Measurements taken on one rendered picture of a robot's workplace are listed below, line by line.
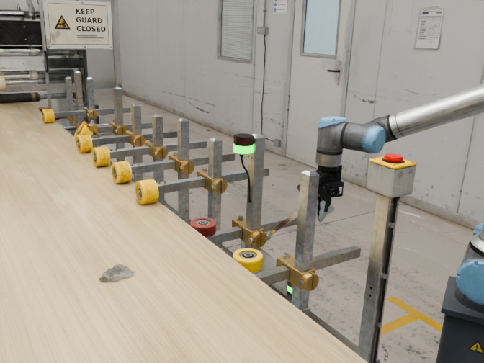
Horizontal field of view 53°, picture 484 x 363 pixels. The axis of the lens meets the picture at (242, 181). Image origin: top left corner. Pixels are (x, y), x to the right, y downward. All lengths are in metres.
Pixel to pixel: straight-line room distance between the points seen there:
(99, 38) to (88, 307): 2.93
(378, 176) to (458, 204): 3.24
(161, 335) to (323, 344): 0.32
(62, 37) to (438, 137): 3.00
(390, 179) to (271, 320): 0.38
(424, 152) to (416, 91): 0.52
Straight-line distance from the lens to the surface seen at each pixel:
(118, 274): 1.22
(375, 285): 1.17
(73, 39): 3.81
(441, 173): 4.34
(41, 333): 1.07
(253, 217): 1.52
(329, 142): 1.67
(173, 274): 1.22
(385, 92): 4.64
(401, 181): 1.07
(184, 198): 1.96
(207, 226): 1.46
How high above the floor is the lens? 1.49
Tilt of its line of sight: 18 degrees down
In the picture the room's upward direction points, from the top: 2 degrees clockwise
